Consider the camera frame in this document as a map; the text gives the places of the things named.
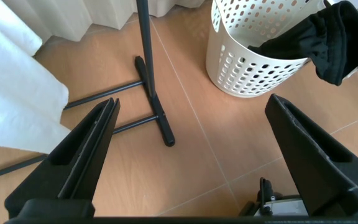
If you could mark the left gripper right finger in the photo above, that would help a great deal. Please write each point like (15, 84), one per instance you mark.
(322, 174)

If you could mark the white printed t-shirt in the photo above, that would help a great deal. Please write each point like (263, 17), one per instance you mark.
(11, 93)

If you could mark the black clothes rack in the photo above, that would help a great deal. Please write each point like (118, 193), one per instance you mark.
(146, 46)

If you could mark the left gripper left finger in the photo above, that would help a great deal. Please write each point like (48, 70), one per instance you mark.
(73, 174)

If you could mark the black garment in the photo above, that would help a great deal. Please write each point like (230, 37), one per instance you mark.
(331, 40)

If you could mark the beige curtain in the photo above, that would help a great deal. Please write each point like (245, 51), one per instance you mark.
(73, 15)

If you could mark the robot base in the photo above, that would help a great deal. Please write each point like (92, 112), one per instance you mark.
(284, 207)

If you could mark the white laundry basket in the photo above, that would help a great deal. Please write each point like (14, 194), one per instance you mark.
(238, 74)

